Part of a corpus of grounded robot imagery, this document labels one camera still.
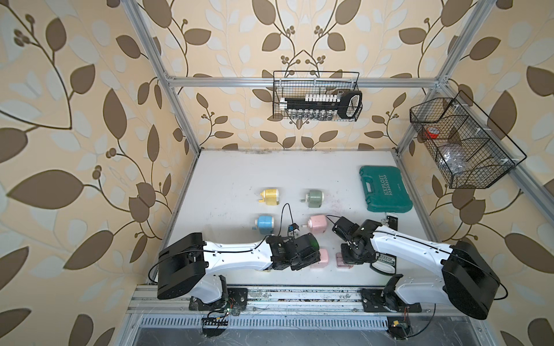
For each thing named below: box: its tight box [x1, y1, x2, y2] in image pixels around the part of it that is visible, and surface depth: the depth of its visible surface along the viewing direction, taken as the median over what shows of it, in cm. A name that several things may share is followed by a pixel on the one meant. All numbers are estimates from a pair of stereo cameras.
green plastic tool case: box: [359, 165, 414, 214], surface depth 100 cm
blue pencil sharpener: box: [251, 214, 275, 235], surface depth 88 cm
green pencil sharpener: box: [300, 189, 324, 209], surface depth 96 cm
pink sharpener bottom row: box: [310, 247, 329, 269], surface depth 79 cm
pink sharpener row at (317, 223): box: [301, 214, 328, 234], surface depth 88 cm
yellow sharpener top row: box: [258, 188, 280, 206], surface depth 97 cm
